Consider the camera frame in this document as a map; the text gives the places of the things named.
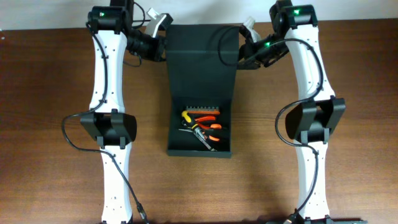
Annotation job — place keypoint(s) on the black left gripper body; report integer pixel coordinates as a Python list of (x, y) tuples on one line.
[(149, 47)]

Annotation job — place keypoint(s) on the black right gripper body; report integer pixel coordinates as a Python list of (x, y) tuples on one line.
[(259, 52)]

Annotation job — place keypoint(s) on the black box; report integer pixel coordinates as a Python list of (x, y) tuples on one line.
[(200, 64)]

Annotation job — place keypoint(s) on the orange socket bit rail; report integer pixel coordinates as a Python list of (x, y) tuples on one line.
[(203, 110)]

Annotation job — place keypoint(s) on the yellow black stubby screwdriver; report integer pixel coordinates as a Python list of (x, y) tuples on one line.
[(189, 121)]

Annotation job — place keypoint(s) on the orange black long-nose pliers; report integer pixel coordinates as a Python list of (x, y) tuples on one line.
[(214, 132)]

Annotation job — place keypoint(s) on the silver ring wrench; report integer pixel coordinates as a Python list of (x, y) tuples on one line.
[(203, 140)]

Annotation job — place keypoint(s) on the red handled cutting pliers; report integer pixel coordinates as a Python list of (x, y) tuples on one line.
[(207, 118)]

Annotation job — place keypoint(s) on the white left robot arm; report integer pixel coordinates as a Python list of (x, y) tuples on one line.
[(106, 121)]

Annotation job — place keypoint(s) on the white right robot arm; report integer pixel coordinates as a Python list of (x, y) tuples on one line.
[(308, 123)]

